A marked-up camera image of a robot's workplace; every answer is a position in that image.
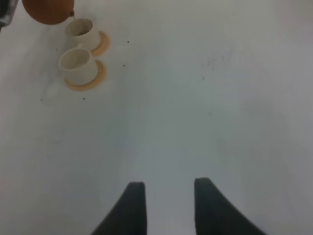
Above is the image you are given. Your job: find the near white teacup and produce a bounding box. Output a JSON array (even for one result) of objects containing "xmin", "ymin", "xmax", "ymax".
[{"xmin": 58, "ymin": 44, "xmax": 98, "ymax": 86}]

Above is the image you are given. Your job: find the white teacup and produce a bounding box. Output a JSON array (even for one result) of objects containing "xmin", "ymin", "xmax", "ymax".
[
  {"xmin": 65, "ymin": 18, "xmax": 101, "ymax": 50},
  {"xmin": 58, "ymin": 44, "xmax": 98, "ymax": 86}
]

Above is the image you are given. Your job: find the orange coaster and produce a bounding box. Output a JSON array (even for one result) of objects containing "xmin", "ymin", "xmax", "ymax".
[
  {"xmin": 64, "ymin": 59, "xmax": 107, "ymax": 92},
  {"xmin": 91, "ymin": 31, "xmax": 111, "ymax": 57}
]

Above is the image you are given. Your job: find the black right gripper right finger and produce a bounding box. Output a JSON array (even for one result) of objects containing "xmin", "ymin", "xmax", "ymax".
[{"xmin": 194, "ymin": 178, "xmax": 264, "ymax": 235}]

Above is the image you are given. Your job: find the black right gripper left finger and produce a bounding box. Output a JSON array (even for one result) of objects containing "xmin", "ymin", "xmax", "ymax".
[{"xmin": 92, "ymin": 182, "xmax": 148, "ymax": 235}]

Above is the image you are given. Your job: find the far orange coaster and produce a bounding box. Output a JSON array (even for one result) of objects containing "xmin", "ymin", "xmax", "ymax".
[{"xmin": 91, "ymin": 31, "xmax": 111, "ymax": 57}]

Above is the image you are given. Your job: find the far white teacup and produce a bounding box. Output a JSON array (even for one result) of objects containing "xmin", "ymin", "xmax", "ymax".
[{"xmin": 65, "ymin": 18, "xmax": 101, "ymax": 50}]

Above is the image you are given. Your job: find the near orange coaster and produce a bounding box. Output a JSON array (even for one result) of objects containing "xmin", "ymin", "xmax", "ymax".
[{"xmin": 64, "ymin": 59, "xmax": 107, "ymax": 92}]

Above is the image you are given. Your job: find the brown clay teapot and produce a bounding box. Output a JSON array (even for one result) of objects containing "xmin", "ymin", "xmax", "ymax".
[{"xmin": 22, "ymin": 0, "xmax": 75, "ymax": 25}]

